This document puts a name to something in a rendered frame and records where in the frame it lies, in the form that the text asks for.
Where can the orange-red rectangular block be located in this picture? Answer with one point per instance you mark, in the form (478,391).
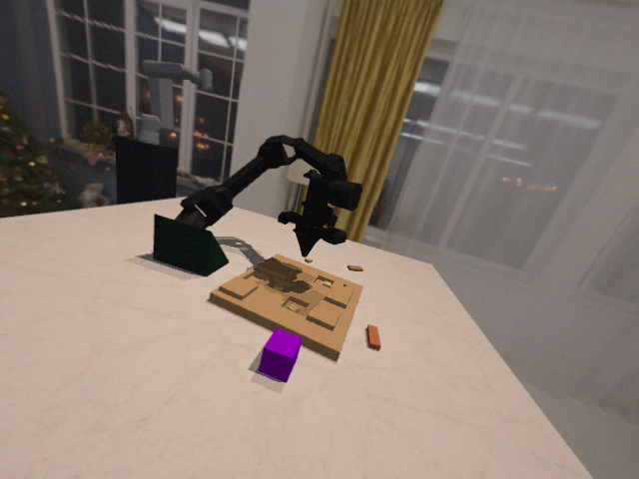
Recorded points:
(373,337)

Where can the purple cube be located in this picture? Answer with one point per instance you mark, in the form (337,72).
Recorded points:
(280,354)

